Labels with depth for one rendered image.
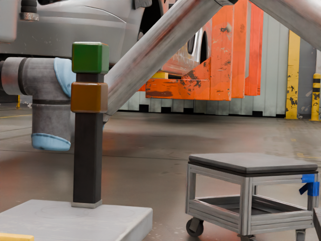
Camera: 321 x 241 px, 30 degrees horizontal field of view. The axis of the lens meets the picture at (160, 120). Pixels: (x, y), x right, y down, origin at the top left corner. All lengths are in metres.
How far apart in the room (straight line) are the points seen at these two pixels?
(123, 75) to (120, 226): 0.82
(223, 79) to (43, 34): 1.62
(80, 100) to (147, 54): 0.69
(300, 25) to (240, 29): 5.52
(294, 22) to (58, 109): 0.57
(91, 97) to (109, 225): 0.17
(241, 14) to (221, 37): 1.98
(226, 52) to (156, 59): 3.33
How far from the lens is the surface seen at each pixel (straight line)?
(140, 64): 1.44
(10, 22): 2.11
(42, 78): 1.41
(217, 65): 4.76
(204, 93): 4.77
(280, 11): 1.21
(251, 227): 2.19
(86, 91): 0.76
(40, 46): 3.79
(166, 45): 1.43
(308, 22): 1.19
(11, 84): 1.44
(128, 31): 3.93
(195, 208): 2.42
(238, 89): 6.68
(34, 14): 1.40
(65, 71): 1.39
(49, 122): 1.41
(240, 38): 6.70
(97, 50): 0.75
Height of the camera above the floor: 0.61
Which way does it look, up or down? 3 degrees down
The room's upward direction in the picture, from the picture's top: 2 degrees clockwise
